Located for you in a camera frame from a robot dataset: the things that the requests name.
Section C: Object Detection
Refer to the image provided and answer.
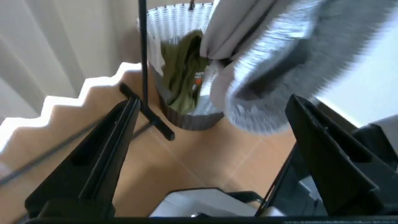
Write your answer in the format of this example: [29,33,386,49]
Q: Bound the beige curtain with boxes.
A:
[0,0,218,125]

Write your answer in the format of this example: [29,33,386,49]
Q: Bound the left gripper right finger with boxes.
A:
[285,94,398,217]

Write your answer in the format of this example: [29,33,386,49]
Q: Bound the black clothes rack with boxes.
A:
[0,0,176,187]

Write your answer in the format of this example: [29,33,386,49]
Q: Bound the white laundry basket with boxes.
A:
[136,0,225,131]

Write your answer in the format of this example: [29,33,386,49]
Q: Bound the white garment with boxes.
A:
[146,32,166,77]

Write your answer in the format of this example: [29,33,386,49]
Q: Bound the green printed shirt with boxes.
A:
[160,29,211,115]

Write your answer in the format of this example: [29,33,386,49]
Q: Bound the pale grey shorts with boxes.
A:
[200,0,398,135]

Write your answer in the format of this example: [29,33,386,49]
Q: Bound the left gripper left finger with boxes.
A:
[24,97,141,219]

